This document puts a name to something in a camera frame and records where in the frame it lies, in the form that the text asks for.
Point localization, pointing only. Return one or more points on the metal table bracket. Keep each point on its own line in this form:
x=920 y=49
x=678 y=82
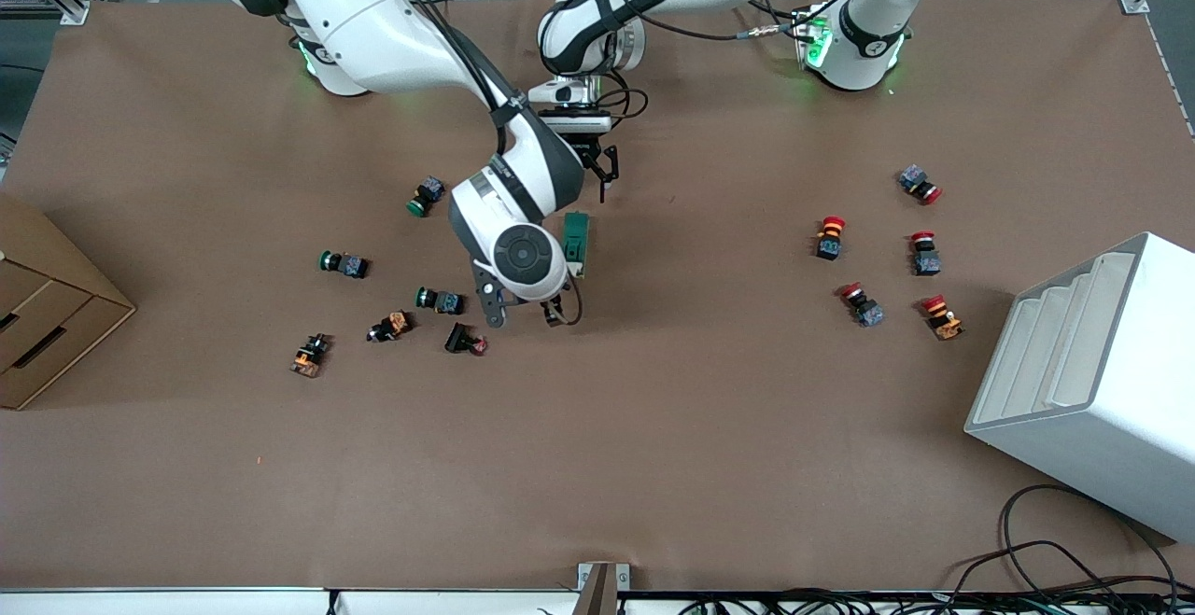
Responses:
x=597 y=587

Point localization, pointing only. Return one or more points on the brown cardboard box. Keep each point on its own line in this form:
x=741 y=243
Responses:
x=47 y=316

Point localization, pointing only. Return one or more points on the red button orange collar blue base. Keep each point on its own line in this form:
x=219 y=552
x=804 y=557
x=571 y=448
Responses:
x=830 y=237

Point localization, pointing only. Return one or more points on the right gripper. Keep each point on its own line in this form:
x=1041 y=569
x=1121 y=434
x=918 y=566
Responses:
x=556 y=300

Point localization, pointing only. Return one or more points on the red mushroom button blue base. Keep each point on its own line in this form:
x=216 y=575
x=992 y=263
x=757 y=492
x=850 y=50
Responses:
x=925 y=253
x=920 y=184
x=861 y=304

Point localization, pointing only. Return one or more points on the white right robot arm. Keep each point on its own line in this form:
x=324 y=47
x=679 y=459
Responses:
x=373 y=18

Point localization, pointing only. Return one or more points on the brown paper table cover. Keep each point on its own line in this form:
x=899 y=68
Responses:
x=700 y=410

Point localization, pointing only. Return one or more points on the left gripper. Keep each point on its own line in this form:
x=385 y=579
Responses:
x=586 y=146

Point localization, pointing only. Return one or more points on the white table edge rail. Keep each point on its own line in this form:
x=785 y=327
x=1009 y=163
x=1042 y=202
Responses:
x=187 y=603

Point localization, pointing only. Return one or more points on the black square switch red base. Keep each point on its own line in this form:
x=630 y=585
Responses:
x=459 y=339

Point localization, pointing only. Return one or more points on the black switch orange base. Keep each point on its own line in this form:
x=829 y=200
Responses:
x=310 y=358
x=392 y=326

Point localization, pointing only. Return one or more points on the green button blue base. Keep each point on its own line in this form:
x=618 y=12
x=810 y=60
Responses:
x=428 y=193
x=446 y=301
x=350 y=266

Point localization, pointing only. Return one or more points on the white divided storage bin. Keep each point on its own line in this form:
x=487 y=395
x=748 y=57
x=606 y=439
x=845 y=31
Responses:
x=1102 y=410

